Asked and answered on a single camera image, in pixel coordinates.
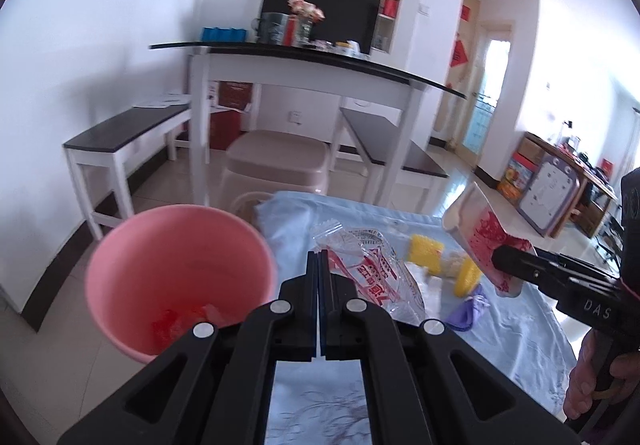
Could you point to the small red paper decoration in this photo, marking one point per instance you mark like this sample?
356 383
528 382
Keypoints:
466 13

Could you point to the yellow mesh sponge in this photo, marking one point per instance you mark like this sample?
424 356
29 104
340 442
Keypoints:
450 265

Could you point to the white door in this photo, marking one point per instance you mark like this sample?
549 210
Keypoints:
487 90

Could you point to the blue floral cloth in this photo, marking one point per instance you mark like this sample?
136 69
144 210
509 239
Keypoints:
500 350

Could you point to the red box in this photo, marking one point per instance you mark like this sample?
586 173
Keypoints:
291 31

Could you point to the pink plastic bucket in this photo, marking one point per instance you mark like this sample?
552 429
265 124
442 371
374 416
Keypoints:
175 265

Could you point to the colourful fruit box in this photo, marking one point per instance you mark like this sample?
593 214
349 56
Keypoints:
515 177

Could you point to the white table black glass top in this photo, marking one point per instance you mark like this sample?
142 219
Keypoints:
300 70

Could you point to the beige plastic stool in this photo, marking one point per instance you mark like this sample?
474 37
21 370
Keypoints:
275 150

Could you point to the dark mug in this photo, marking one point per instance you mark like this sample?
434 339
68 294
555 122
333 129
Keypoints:
270 27

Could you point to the black monitor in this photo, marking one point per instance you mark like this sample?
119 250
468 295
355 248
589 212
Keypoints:
345 10

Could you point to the white light switch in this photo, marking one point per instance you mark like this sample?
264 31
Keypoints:
424 9

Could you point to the white tissue pack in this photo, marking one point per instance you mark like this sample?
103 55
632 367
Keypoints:
354 47

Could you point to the black office chair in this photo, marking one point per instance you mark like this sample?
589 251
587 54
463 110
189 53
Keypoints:
610 240

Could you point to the red gift bag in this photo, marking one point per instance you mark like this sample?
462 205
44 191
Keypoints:
391 7

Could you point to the blue box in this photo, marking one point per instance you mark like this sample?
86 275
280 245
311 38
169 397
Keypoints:
225 34

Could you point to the wooden desk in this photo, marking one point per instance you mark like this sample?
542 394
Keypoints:
595 185

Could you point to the purple white drawing board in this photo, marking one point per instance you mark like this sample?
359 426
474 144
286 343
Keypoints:
550 195

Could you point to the clear red-printed plastic bag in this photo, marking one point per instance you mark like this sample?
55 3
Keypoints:
380 275

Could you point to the person's right hand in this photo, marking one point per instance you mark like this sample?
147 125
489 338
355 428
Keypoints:
580 385

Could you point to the white bench dark seat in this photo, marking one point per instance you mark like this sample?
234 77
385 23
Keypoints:
385 140
125 127

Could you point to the red cardboard boxes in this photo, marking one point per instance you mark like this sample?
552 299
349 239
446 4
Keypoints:
230 110

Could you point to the glass vase with flowers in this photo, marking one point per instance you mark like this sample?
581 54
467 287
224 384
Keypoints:
305 10

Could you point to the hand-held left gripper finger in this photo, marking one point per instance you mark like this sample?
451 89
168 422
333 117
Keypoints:
312 300
325 300

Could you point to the large red paper decoration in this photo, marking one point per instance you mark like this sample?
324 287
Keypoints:
461 54

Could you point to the red wrapper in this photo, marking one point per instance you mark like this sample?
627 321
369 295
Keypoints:
170 325

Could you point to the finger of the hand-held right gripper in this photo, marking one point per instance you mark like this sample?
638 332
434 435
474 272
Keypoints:
550 285
550 265

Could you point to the wall socket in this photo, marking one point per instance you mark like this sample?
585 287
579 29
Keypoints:
296 117

